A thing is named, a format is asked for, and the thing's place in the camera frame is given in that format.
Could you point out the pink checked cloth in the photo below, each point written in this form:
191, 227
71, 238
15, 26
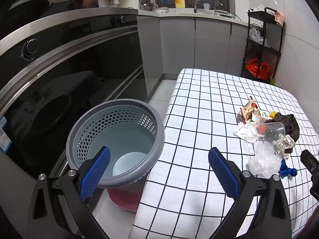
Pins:
279, 17

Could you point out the clear plastic bag on shelf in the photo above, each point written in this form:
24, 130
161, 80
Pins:
256, 36

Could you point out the black built-in oven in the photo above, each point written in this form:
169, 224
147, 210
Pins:
62, 67

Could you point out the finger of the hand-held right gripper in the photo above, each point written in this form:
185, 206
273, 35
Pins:
315, 189
310, 161

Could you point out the white bowls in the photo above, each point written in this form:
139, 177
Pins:
161, 10

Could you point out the round black oven knob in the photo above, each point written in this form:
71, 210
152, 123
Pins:
33, 46

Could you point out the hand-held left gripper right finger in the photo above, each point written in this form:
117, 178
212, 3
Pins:
223, 171

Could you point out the red patterned snack wrapper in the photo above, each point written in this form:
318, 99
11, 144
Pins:
249, 109

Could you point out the orange mandarin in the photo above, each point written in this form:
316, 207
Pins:
261, 128

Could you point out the blue white sticker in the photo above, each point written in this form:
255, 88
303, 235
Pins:
5, 134

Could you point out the yellow plastic box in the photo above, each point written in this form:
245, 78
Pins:
273, 114

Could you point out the white milk carton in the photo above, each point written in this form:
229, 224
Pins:
260, 117

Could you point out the crumpled clear plastic bag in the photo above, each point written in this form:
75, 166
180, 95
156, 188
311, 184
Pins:
261, 164

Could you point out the red plastic basin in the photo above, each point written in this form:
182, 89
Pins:
124, 201

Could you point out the copper coloured pot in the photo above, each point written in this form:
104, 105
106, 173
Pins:
89, 1

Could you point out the red plastic bag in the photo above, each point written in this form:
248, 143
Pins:
255, 68

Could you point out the blue plastic piece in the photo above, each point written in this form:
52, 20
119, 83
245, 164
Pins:
286, 171

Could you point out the crumpled aluminium foil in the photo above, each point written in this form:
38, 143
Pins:
286, 143

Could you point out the grey perforated plastic basket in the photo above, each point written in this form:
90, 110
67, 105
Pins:
119, 103

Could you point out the white cup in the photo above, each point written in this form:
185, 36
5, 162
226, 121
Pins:
206, 6

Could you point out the clear plastic cup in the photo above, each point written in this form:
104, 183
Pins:
274, 130

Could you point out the chrome kitchen faucet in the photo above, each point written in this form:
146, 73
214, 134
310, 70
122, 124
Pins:
199, 1

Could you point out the crumpled white tissue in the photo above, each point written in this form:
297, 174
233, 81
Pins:
243, 133

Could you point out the grey kitchen cabinets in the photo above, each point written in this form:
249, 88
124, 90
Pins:
194, 44

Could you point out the black white checked tablecloth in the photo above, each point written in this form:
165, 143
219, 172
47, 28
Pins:
199, 109

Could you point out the yellow detergent bottle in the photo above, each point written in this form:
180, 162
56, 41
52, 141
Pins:
180, 2

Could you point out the black metal shelf cart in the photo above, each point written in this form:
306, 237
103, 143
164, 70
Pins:
278, 44

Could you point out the black wok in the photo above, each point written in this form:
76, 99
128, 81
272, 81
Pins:
32, 7

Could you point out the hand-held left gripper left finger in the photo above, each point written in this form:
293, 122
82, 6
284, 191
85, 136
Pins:
96, 171

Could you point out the dark grey cloth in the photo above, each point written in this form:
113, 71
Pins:
290, 127

